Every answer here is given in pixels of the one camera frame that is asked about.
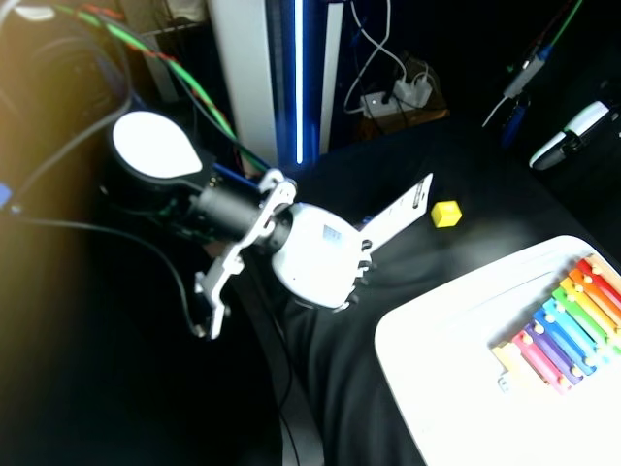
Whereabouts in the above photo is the white cable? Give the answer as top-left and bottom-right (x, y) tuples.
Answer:
(343, 0), (409, 116)

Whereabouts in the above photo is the grey cable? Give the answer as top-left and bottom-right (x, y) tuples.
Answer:
(14, 28), (136, 195)

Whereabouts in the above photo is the rainbow wooden xylophone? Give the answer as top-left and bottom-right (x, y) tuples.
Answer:
(488, 252), (621, 396)

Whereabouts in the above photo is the green and red cable bundle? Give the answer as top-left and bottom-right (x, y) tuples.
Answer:
(50, 2), (273, 174)

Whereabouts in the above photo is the black cable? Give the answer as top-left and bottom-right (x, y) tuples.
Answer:
(14, 215), (198, 337)

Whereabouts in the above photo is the white charger plug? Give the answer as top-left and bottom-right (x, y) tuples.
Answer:
(392, 71), (434, 110)

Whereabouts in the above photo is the white plastic tray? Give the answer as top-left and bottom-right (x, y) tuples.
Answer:
(373, 235), (621, 466)

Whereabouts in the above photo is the black table cloth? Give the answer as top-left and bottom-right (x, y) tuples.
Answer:
(242, 116), (621, 466)

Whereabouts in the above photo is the white power strip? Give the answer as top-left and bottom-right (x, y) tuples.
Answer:
(359, 91), (405, 120)

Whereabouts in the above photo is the white column with blue stripe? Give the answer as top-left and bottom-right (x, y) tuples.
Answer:
(207, 0), (342, 167)

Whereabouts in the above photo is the yellow cube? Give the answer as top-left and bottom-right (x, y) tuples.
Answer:
(430, 199), (464, 229)

